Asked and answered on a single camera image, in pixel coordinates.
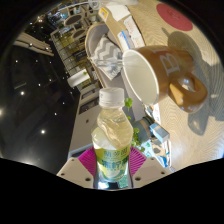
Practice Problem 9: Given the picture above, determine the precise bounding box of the dark grid shelf unit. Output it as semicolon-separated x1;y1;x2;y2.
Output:
49;27;98;78

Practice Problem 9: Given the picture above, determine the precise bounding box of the white printed booklet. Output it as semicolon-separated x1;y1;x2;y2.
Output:
116;15;147;51

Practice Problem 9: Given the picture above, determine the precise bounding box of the clear drink bottle yellow-green label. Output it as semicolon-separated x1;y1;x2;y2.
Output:
90;87;135;191

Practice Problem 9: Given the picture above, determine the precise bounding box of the white box with yellow label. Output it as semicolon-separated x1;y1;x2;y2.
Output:
97;3;132;24

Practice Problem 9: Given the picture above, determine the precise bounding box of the green potted plant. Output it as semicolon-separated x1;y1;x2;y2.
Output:
123;96;158;153

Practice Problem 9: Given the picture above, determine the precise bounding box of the light blue small box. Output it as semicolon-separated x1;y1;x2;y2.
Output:
149;122;171;145

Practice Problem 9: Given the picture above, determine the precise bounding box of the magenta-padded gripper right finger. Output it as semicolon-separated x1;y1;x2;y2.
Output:
128;146;173;188

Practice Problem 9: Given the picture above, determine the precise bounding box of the brown mug white inside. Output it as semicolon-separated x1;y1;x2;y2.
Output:
121;44;209;115

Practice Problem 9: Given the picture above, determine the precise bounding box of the flat round red coaster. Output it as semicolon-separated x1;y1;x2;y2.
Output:
155;2;195;32

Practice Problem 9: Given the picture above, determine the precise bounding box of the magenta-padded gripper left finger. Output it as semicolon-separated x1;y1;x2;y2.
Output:
56;146;98;190

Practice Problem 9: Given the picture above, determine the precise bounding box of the group of ceiling lights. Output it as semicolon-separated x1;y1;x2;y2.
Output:
0;39;68;138

